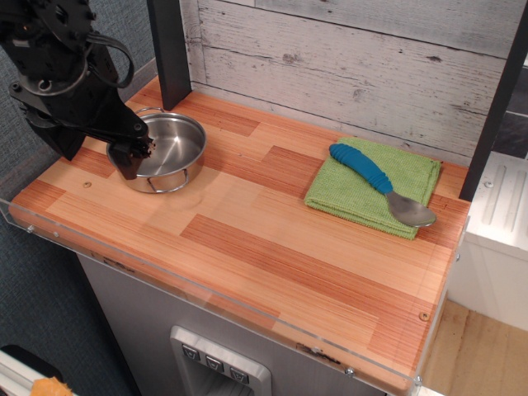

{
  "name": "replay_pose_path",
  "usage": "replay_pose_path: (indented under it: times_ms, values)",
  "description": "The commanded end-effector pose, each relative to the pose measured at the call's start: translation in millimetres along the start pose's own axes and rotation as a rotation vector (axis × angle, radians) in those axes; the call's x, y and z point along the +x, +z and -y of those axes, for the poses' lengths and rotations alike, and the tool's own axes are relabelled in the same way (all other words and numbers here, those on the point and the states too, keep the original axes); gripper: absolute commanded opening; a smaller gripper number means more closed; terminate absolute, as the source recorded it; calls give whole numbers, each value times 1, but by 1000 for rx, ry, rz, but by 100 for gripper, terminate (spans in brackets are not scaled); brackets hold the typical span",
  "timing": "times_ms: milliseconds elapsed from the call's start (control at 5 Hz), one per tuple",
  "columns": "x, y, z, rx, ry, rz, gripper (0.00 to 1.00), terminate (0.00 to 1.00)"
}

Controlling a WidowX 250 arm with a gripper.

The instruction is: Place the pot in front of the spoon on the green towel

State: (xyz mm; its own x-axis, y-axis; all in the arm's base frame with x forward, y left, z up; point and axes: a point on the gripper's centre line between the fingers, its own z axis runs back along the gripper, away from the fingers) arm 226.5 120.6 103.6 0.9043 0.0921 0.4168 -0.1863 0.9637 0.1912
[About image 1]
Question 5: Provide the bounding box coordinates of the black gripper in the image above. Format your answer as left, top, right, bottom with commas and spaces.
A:
9, 43, 156, 180

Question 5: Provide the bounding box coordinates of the stainless steel pot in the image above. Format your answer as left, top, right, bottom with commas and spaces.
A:
123, 107, 207, 194

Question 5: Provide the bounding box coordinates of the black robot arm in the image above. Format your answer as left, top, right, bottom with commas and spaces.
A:
1, 1, 153, 180

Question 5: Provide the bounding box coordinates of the green towel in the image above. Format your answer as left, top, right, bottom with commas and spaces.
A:
304, 138, 441, 240

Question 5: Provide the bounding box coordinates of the clear acrylic table guard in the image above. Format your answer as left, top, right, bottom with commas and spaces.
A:
7, 194, 457, 395

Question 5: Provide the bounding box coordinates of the grey toy fridge cabinet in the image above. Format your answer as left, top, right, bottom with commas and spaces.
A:
79, 256, 381, 395

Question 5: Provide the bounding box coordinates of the silver dispenser button panel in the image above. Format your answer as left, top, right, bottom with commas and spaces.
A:
170, 326, 272, 395

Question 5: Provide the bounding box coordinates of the orange black object corner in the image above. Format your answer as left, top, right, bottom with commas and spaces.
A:
1, 345, 75, 396

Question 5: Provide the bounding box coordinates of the white toy sink unit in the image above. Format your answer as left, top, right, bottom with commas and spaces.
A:
447, 153, 527, 330

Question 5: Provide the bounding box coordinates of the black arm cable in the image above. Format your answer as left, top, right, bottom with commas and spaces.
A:
84, 32, 135, 89

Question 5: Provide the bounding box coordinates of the dark vertical post left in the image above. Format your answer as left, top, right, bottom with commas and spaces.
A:
147, 0, 192, 110

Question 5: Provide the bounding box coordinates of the dark vertical post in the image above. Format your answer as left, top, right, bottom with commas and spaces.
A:
147, 0, 192, 110
459, 2, 527, 202

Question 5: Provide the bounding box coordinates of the blue handled metal spoon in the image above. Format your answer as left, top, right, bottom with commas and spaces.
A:
329, 144, 436, 228

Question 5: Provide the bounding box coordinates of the dark vertical post right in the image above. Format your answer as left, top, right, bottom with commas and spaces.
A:
459, 2, 527, 202

